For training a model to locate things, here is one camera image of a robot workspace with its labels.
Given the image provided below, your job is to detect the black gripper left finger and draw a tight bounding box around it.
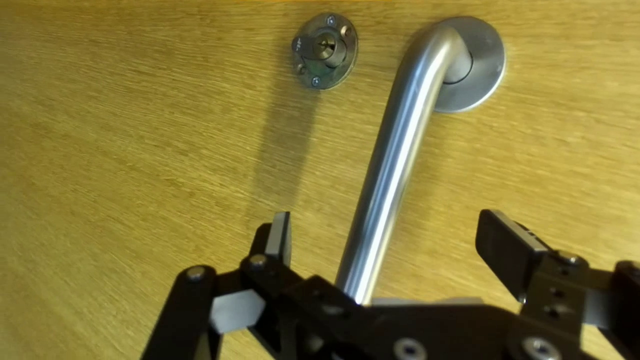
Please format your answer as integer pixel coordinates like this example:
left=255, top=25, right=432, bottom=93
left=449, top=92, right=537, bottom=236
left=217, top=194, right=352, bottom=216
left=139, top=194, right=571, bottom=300
left=139, top=210, right=376, bottom=360

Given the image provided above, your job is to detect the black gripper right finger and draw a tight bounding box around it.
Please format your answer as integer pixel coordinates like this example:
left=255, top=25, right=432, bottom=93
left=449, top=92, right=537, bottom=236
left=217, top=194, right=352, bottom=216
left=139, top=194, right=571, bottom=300
left=473, top=208, right=640, bottom=360

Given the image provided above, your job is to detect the silver lever door handle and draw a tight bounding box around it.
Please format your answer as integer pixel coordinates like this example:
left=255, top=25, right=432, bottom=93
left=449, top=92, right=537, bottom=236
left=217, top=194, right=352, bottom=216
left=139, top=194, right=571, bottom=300
left=334, top=16, right=476, bottom=308

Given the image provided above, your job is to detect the light wooden door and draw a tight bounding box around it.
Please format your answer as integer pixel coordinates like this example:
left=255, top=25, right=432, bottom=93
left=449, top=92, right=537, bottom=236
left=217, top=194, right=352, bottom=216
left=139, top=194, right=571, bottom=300
left=0, top=0, right=640, bottom=360

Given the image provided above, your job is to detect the silver door lock cylinder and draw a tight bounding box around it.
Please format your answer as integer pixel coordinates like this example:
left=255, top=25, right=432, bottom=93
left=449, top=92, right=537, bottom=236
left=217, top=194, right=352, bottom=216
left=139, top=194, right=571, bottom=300
left=289, top=11, right=360, bottom=92

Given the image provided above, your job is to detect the round silver handle rosette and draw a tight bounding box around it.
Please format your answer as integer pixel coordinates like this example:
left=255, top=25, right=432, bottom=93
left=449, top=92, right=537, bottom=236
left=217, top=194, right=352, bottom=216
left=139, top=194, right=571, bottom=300
left=432, top=16, right=508, bottom=114

